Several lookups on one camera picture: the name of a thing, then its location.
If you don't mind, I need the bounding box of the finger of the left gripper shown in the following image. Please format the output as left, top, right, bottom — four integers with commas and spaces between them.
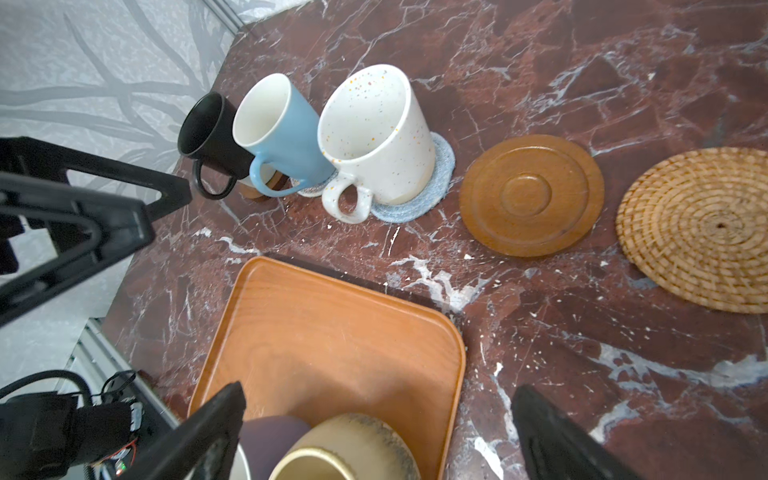
1, 137, 192, 221
1, 173, 155, 326

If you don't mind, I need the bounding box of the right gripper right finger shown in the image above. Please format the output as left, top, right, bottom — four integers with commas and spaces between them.
511, 385, 640, 480

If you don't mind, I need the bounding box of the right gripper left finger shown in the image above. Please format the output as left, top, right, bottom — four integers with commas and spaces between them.
121, 382, 246, 480

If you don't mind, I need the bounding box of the white and purple mug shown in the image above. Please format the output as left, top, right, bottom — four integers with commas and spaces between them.
230, 416, 311, 480

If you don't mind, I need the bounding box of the black mug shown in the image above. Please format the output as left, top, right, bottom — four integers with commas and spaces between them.
177, 91, 254, 201

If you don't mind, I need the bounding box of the beige mug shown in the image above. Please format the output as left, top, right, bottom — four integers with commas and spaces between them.
270, 413, 421, 480

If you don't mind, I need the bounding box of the brown wooden coaster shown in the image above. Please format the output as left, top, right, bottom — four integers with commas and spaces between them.
459, 135, 605, 257
238, 170, 286, 200

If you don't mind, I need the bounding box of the white and blue mug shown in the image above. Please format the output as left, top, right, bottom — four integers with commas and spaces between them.
232, 73, 336, 198

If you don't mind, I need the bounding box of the white speckled mug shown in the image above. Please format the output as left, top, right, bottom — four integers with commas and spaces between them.
317, 64, 436, 224

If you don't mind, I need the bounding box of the blue grey woven coaster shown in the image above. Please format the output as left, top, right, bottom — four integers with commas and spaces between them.
371, 132, 456, 224

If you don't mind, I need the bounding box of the cream woven zigzag coaster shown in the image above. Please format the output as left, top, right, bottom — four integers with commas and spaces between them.
297, 177, 333, 198

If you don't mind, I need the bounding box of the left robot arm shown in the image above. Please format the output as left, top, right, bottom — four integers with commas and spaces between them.
1, 137, 192, 479

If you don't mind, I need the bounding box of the left electronics board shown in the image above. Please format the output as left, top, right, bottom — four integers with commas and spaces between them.
90, 440, 138, 479

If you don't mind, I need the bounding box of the orange plastic tray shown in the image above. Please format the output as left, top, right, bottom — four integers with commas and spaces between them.
190, 257, 466, 479

